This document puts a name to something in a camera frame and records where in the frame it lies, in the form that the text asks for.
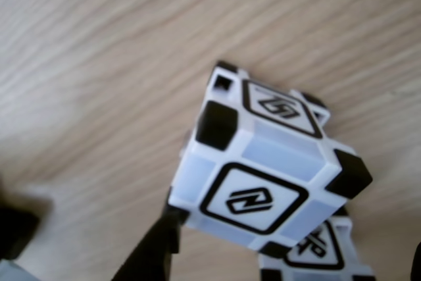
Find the white cube with chain-link symbol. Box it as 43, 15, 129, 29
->
166, 60, 374, 259

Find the white cube with crossed symbol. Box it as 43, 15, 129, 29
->
258, 215, 376, 281

